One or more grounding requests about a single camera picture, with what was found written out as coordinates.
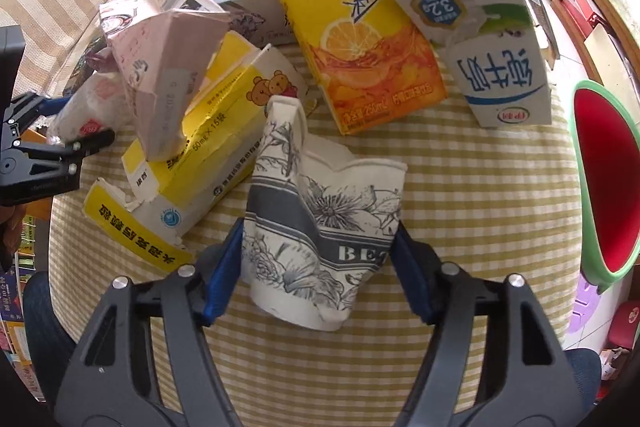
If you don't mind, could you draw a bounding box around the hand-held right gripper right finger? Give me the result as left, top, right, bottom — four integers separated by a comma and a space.
392, 224, 593, 427

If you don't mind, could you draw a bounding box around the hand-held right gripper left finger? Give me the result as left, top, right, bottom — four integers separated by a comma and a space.
52, 217, 251, 427

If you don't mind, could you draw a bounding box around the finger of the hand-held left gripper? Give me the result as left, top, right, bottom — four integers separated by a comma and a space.
2, 92, 71, 148
0, 129, 117, 208

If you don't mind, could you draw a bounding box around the white snack packet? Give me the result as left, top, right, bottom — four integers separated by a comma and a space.
50, 74, 126, 142

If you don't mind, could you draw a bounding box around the floral paper cup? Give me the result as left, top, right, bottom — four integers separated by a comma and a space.
241, 96, 408, 333

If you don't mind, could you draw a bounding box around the pink cardboard box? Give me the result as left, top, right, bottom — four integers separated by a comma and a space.
109, 9, 233, 162

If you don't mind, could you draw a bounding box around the torn yellow medicine box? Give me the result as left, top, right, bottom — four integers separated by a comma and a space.
82, 32, 318, 272

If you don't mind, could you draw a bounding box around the red bin with green rim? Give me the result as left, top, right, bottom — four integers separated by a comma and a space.
571, 79, 640, 293

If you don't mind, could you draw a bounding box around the checkered tablecloth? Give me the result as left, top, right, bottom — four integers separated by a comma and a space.
47, 0, 583, 427

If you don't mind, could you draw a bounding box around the dark blue cloth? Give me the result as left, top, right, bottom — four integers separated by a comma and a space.
22, 272, 76, 380

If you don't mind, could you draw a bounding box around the purple floor mat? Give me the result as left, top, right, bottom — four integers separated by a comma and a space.
567, 279, 608, 338

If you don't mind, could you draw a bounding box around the white milk carton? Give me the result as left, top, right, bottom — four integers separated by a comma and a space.
382, 0, 553, 128

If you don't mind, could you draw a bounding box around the red plastic stool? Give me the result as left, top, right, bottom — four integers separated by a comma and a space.
612, 299, 640, 350

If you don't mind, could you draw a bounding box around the blue white toothpaste box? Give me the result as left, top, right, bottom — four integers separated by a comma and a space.
197, 0, 298, 48

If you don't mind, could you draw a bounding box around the yellow tea carton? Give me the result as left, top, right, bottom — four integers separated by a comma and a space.
248, 0, 448, 136

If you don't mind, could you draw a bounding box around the wooden TV cabinet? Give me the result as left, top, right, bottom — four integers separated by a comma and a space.
500, 0, 640, 108

